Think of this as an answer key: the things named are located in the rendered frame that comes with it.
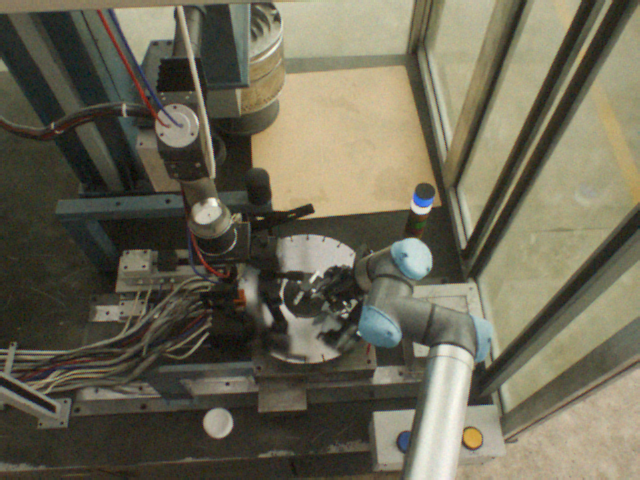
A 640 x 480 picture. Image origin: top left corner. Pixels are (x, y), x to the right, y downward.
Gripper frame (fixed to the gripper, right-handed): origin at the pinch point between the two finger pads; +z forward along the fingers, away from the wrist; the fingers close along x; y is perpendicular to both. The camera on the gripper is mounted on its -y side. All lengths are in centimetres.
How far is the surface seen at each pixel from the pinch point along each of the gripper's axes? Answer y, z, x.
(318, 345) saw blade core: 9.2, 2.0, 7.8
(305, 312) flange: 4.9, 3.8, 1.0
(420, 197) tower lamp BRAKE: -20.0, -23.4, -2.9
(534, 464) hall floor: -43, 40, 114
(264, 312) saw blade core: 9.7, 9.6, -5.1
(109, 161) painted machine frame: -4, 44, -61
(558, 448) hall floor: -53, 36, 118
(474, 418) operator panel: 1.2, -13.3, 41.8
